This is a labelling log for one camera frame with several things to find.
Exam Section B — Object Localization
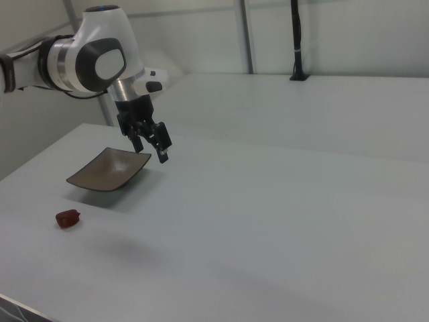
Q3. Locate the small reddish-brown round food item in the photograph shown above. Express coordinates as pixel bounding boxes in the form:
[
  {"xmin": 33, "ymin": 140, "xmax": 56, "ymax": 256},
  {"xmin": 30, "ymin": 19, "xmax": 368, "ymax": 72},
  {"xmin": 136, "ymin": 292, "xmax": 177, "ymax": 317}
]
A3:
[{"xmin": 55, "ymin": 209, "xmax": 82, "ymax": 230}]

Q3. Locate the black table clamp mount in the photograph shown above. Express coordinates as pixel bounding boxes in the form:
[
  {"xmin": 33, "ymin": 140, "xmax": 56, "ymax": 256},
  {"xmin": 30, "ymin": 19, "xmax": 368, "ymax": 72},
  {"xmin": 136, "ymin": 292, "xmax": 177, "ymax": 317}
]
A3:
[{"xmin": 289, "ymin": 0, "xmax": 310, "ymax": 82}]

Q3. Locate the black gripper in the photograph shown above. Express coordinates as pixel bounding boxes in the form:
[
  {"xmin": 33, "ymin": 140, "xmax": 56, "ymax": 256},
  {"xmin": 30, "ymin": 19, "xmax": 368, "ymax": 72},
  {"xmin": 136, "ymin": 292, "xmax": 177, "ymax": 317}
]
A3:
[{"xmin": 115, "ymin": 95, "xmax": 174, "ymax": 165}]

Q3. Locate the square brown ceramic plate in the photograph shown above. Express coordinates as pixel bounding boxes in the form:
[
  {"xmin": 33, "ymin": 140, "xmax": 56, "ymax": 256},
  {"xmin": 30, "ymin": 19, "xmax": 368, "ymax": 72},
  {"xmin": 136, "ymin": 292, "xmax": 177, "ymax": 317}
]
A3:
[{"xmin": 65, "ymin": 146, "xmax": 152, "ymax": 193}]

